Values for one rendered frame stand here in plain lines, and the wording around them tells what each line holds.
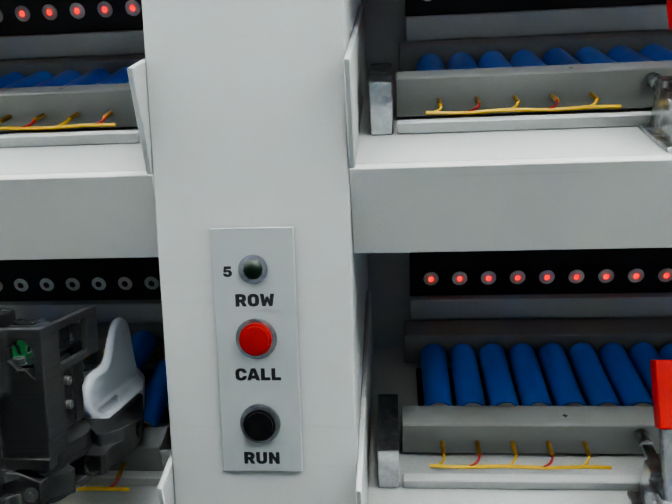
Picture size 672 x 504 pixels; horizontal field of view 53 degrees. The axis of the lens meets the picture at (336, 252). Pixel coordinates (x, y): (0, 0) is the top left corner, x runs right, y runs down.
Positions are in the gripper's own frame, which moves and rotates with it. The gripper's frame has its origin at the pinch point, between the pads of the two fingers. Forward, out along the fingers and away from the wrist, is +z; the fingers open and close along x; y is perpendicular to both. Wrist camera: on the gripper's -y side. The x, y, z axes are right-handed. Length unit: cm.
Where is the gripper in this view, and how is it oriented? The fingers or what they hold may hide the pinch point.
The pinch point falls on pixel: (110, 389)
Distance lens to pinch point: 45.7
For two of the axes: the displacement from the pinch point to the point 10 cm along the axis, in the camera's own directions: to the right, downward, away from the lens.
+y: -0.2, -9.9, -1.2
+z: 0.9, -1.2, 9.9
